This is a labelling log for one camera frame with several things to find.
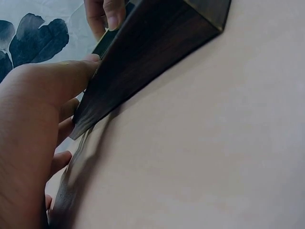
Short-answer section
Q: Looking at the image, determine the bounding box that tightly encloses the person's right hand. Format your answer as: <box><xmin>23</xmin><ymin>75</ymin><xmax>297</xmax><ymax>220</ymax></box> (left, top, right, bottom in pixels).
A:
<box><xmin>83</xmin><ymin>0</ymin><xmax>131</xmax><ymax>40</ymax></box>

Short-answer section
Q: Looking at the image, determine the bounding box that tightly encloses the person's left hand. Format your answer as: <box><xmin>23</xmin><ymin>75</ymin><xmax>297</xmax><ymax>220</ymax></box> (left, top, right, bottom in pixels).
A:
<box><xmin>0</xmin><ymin>53</ymin><xmax>101</xmax><ymax>229</ymax></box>

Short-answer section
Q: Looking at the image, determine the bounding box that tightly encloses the dark wooden box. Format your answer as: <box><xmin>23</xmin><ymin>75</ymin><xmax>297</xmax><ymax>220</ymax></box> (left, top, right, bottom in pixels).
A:
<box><xmin>71</xmin><ymin>0</ymin><xmax>233</xmax><ymax>141</ymax></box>

